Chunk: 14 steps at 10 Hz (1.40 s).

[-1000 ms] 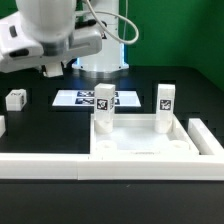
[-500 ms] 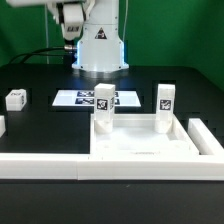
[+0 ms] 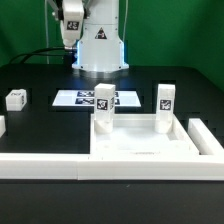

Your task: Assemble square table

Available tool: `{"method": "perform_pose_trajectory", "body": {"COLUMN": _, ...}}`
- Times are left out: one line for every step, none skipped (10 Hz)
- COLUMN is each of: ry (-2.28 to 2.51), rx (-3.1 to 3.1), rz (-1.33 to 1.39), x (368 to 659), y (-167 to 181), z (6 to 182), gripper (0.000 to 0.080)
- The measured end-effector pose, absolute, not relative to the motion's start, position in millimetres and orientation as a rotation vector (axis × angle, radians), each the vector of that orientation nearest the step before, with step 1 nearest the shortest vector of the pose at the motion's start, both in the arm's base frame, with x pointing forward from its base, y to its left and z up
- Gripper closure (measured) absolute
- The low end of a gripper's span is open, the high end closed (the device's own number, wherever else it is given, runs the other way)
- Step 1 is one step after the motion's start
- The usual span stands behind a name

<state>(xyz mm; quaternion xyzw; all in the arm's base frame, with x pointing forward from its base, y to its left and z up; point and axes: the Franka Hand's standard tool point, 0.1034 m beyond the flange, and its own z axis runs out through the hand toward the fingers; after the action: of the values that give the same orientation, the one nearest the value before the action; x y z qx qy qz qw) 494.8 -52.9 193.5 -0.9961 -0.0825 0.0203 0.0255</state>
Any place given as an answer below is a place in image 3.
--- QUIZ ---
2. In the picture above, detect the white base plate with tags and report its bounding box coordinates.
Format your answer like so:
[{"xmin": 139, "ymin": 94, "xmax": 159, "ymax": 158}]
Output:
[{"xmin": 53, "ymin": 90, "xmax": 141, "ymax": 107}]

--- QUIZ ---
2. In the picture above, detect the white square table top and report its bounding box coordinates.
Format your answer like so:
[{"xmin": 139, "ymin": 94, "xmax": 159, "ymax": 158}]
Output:
[{"xmin": 90, "ymin": 114, "xmax": 199, "ymax": 157}]

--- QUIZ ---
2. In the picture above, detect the black cable on table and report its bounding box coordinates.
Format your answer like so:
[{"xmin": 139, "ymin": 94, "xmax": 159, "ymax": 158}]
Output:
[{"xmin": 7, "ymin": 46, "xmax": 78, "ymax": 65}]

